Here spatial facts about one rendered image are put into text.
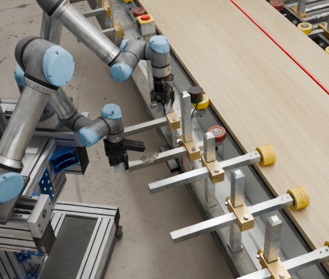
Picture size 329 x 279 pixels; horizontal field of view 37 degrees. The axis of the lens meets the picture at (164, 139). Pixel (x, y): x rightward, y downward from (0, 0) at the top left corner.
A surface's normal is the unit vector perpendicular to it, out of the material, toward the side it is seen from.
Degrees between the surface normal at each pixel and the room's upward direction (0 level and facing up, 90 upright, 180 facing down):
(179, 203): 0
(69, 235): 0
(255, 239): 0
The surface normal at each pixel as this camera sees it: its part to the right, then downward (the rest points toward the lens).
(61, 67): 0.80, 0.28
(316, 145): -0.07, -0.75
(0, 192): 0.69, 0.52
